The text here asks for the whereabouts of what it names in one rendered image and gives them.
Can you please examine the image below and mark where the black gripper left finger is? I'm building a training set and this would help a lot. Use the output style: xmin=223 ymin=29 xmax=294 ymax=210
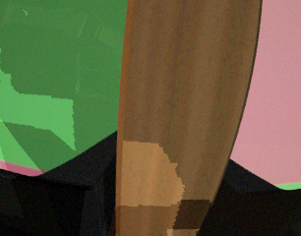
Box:
xmin=0 ymin=130 xmax=118 ymax=236

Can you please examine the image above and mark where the brown wooden post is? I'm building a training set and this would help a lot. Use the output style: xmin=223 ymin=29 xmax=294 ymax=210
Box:
xmin=107 ymin=212 xmax=116 ymax=236

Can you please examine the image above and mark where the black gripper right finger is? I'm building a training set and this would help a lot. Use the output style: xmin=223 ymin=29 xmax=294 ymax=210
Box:
xmin=199 ymin=158 xmax=301 ymax=236

